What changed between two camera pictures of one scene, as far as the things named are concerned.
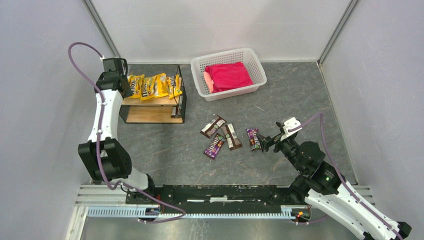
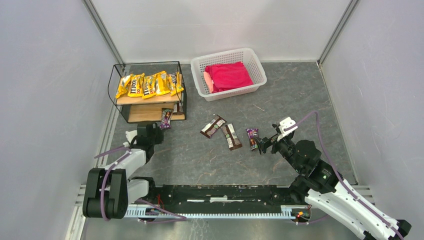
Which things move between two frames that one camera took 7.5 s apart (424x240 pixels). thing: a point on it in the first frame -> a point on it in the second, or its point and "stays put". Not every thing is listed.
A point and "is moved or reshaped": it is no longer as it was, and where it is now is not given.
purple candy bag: (214, 146) -> (166, 114)
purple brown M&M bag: (253, 136) stays put
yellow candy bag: (160, 86) stays put
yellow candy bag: (178, 87) is moved or reshaped
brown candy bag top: (213, 126) stays put
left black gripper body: (112, 84) -> (156, 131)
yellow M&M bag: (135, 82) stays put
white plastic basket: (250, 61) stays put
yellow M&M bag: (147, 88) stays put
